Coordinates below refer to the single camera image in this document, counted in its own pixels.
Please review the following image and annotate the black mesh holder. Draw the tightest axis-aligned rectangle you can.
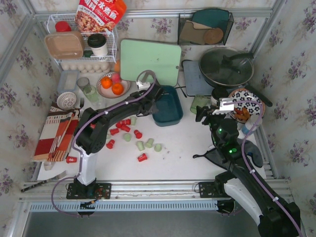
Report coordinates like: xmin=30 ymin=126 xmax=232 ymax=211
xmin=177 ymin=8 xmax=234 ymax=45

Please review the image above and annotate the green glass cup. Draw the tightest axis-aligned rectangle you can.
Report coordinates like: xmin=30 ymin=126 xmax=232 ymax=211
xmin=190 ymin=95 xmax=210 ymax=114

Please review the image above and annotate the white wire rack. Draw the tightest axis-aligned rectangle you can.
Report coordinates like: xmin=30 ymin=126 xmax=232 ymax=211
xmin=46 ymin=13 xmax=117 ymax=65

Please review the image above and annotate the fruit plate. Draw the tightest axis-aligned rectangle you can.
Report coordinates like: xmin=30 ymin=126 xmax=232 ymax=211
xmin=96 ymin=72 xmax=131 ymax=99

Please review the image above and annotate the green capsule tall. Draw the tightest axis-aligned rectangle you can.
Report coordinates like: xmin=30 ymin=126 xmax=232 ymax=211
xmin=136 ymin=141 xmax=145 ymax=151

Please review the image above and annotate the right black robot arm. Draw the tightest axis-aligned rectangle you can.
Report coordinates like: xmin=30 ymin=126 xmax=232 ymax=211
xmin=196 ymin=98 xmax=303 ymax=237

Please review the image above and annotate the red snack bag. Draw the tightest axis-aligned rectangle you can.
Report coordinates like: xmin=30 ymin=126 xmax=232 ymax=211
xmin=75 ymin=0 xmax=127 ymax=33

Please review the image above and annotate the blue grey trivet mat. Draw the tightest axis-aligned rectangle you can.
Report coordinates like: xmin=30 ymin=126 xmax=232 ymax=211
xmin=182 ymin=60 xmax=214 ymax=97

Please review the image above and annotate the egg tray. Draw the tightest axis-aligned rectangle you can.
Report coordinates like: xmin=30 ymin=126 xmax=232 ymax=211
xmin=61 ymin=62 xmax=112 ymax=73

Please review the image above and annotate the white cup black lid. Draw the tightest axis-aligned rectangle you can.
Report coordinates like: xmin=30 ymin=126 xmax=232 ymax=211
xmin=87 ymin=33 xmax=108 ymax=56

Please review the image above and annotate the jar with black lid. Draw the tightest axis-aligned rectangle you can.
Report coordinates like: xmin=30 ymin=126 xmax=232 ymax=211
xmin=210 ymin=87 xmax=229 ymax=105

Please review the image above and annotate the flower patterned plate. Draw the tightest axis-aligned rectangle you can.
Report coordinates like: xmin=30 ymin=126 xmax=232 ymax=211
xmin=229 ymin=88 xmax=265 ymax=123

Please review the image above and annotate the black frying pan with lid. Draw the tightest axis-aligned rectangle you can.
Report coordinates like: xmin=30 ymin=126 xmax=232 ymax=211
xmin=198 ymin=47 xmax=273 ymax=107

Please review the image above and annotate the teal storage basket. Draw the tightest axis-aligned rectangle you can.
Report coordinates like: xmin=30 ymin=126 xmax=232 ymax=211
xmin=152 ymin=85 xmax=183 ymax=127

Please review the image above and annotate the clear storage box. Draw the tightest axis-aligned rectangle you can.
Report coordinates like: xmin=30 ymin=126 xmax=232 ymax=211
xmin=57 ymin=70 xmax=79 ymax=94

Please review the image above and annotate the white strainer basket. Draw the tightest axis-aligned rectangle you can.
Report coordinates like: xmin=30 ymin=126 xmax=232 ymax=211
xmin=56 ymin=92 xmax=77 ymax=110

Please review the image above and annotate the red lid jar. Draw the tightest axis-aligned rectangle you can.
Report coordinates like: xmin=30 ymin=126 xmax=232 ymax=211
xmin=55 ymin=21 xmax=72 ymax=32

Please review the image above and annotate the striped kitchen towel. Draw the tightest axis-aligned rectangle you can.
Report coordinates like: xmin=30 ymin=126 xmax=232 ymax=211
xmin=32 ymin=103 xmax=79 ymax=162

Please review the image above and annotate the red capsule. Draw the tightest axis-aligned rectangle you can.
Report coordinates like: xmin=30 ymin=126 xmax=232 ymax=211
xmin=134 ymin=130 xmax=143 ymax=139
xmin=106 ymin=139 xmax=115 ymax=149
xmin=137 ymin=153 xmax=148 ymax=162

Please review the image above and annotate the grey green tumbler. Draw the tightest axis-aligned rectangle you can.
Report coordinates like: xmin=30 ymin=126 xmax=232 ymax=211
xmin=77 ymin=77 xmax=100 ymax=107

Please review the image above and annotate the white bottle blue label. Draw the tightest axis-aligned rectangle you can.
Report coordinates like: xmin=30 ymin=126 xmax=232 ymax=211
xmin=241 ymin=115 xmax=262 ymax=135

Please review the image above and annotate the grey microfibre glove cloth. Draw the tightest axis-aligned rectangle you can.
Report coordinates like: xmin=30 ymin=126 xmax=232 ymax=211
xmin=193 ymin=139 xmax=263 ymax=170

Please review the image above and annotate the beige plastic container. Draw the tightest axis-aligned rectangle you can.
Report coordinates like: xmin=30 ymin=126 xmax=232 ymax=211
xmin=44 ymin=31 xmax=84 ymax=60

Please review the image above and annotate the light green cutting board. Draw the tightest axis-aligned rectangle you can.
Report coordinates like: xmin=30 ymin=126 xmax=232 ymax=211
xmin=120 ymin=39 xmax=182 ymax=86

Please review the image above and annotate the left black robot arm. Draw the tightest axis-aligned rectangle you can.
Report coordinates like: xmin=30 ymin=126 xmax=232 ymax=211
xmin=66 ymin=82 xmax=163 ymax=199

